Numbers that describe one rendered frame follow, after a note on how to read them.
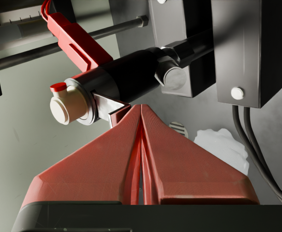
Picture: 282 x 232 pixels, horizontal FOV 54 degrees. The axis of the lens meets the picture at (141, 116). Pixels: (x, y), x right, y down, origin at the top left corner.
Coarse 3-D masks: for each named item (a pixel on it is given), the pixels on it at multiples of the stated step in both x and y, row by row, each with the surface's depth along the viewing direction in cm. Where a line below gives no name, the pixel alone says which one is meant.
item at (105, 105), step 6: (96, 96) 14; (102, 96) 14; (108, 96) 14; (96, 102) 14; (102, 102) 14; (108, 102) 14; (114, 102) 13; (120, 102) 13; (96, 108) 15; (102, 108) 14; (108, 108) 14; (114, 108) 13; (102, 114) 14; (96, 120) 15; (108, 120) 14
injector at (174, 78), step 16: (208, 32) 23; (176, 48) 20; (192, 48) 21; (208, 48) 22; (112, 64) 16; (128, 64) 16; (144, 64) 17; (160, 64) 17; (176, 64) 17; (80, 80) 15; (96, 80) 15; (112, 80) 15; (128, 80) 16; (144, 80) 17; (160, 80) 17; (176, 80) 16; (112, 96) 15; (128, 96) 16; (96, 112) 15
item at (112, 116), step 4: (120, 108) 12; (124, 108) 12; (128, 108) 13; (112, 112) 12; (116, 112) 12; (120, 112) 12; (124, 112) 13; (108, 116) 12; (112, 116) 12; (116, 116) 12; (120, 116) 12; (112, 120) 12; (116, 120) 12; (120, 120) 12; (112, 124) 12; (116, 124) 12
